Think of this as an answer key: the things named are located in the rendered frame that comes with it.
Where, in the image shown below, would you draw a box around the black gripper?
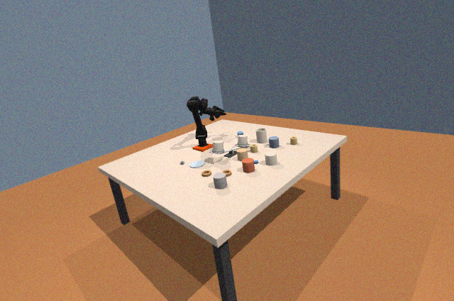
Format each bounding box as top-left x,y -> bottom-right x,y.
208,106 -> 226,119

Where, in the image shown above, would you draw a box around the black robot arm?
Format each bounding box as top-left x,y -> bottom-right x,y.
187,97 -> 215,147

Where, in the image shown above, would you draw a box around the white cylinder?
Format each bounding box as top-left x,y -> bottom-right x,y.
238,135 -> 248,144
265,151 -> 277,165
213,141 -> 223,151

